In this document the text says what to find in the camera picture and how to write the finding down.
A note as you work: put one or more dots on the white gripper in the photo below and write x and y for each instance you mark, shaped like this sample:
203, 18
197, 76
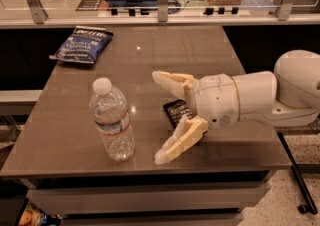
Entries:
216, 99

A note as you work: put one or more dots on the clear plastic water bottle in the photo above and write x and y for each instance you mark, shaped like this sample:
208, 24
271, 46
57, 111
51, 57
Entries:
109, 109

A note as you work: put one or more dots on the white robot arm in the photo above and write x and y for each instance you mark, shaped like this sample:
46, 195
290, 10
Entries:
288, 96

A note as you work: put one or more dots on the blue chip bag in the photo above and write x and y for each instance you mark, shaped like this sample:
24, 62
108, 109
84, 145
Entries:
84, 45

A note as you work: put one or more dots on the black snack bar wrapper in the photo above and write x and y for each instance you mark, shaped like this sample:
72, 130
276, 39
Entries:
175, 110

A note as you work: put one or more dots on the upper grey drawer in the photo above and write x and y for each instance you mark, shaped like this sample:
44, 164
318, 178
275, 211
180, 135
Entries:
148, 198

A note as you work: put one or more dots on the grey drawer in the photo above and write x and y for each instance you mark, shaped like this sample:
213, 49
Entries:
229, 219
148, 198

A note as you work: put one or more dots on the lower grey drawer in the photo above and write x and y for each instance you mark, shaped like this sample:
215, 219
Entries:
229, 219

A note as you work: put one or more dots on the black floor pole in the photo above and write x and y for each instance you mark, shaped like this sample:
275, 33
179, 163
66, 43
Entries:
309, 205

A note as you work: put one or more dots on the colourful snack bin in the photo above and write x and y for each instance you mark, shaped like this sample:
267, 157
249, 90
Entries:
33, 216

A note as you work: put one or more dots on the left metal glass bracket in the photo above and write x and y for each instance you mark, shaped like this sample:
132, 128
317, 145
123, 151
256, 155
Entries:
37, 11

